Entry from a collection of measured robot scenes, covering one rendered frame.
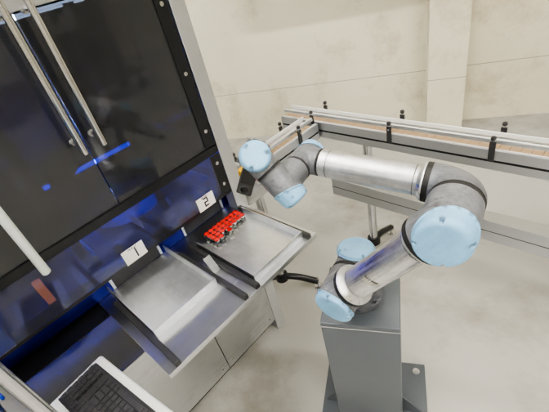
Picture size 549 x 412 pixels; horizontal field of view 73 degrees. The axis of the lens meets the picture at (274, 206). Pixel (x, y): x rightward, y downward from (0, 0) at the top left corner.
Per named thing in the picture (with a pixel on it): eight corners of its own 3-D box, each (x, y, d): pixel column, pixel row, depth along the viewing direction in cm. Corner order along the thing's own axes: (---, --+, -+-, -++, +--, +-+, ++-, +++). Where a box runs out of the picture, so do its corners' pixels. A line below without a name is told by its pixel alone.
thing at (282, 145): (236, 203, 177) (227, 176, 168) (216, 195, 187) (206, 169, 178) (322, 138, 212) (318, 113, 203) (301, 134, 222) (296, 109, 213)
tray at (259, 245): (198, 248, 150) (195, 242, 148) (243, 212, 163) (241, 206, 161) (256, 283, 128) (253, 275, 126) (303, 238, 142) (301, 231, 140)
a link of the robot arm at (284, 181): (319, 178, 96) (289, 147, 95) (299, 203, 89) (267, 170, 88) (301, 190, 102) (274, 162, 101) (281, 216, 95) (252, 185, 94)
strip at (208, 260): (207, 270, 139) (203, 259, 135) (213, 265, 140) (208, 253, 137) (233, 285, 130) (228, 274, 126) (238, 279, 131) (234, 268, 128)
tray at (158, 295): (110, 293, 140) (105, 287, 138) (166, 251, 153) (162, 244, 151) (158, 338, 118) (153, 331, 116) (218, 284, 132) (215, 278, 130)
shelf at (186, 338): (100, 306, 138) (98, 302, 137) (235, 203, 174) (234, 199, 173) (171, 378, 108) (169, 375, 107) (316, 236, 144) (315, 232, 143)
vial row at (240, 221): (212, 246, 149) (209, 238, 146) (244, 221, 158) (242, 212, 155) (216, 248, 148) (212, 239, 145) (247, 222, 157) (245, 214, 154)
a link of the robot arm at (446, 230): (354, 293, 118) (502, 204, 76) (336, 331, 108) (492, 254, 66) (325, 269, 118) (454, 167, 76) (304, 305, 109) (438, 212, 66)
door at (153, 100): (118, 203, 126) (11, 12, 92) (213, 144, 148) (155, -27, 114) (119, 203, 125) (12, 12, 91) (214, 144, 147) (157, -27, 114)
